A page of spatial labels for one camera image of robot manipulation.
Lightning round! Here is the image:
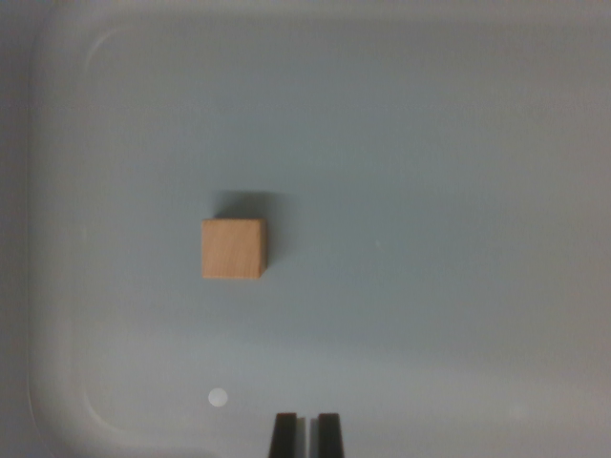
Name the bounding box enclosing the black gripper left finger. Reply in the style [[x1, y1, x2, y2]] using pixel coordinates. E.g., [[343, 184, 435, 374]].
[[267, 411, 307, 458]]

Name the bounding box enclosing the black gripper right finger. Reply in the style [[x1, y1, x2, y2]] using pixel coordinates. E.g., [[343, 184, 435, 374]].
[[309, 412, 346, 458]]

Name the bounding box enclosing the light wooden cube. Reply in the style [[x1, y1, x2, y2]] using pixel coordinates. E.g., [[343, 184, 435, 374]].
[[200, 218, 267, 281]]

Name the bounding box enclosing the grey plastic tray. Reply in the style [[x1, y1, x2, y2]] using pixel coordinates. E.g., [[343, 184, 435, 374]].
[[0, 0, 611, 458]]

